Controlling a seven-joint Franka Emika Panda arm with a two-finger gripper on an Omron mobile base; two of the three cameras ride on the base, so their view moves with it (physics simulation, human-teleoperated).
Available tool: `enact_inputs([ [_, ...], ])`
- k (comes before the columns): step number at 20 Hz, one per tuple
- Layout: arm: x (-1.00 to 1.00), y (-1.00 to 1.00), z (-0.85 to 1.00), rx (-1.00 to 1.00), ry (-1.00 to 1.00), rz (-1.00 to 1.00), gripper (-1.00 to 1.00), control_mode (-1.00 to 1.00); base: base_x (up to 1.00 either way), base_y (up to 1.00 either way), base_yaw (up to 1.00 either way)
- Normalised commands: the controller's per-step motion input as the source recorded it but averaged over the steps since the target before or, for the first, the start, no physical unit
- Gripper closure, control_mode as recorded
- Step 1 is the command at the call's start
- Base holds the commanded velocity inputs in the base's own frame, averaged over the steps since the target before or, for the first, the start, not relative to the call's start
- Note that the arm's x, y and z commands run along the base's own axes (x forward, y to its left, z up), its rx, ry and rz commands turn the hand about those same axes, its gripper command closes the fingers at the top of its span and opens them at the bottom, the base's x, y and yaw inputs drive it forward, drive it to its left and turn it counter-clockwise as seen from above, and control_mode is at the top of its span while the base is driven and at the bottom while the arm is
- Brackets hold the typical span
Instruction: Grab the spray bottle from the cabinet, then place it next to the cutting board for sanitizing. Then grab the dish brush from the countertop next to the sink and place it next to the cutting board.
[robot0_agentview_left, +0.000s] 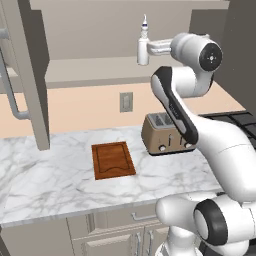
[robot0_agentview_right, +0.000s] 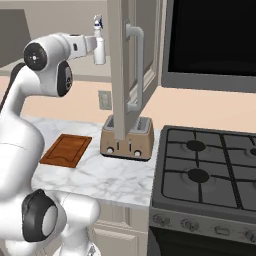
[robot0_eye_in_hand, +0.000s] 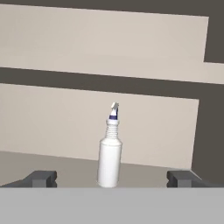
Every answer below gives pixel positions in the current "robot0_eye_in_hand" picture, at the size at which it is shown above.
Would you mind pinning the beige cabinet shelf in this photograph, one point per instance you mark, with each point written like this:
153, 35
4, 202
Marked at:
96, 67

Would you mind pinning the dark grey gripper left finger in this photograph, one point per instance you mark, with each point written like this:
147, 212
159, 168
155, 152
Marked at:
40, 178

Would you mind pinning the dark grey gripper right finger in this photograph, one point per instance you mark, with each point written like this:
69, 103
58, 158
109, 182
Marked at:
181, 178

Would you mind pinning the white spray bottle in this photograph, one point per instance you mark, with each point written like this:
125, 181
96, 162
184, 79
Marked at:
109, 159

